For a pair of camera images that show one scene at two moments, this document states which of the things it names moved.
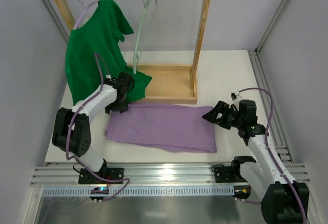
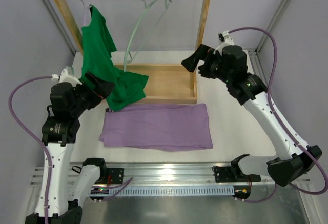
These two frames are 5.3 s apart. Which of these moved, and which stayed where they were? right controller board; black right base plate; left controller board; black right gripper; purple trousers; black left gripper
Moved: black right gripper; black left gripper
Stayed: left controller board; black right base plate; purple trousers; right controller board
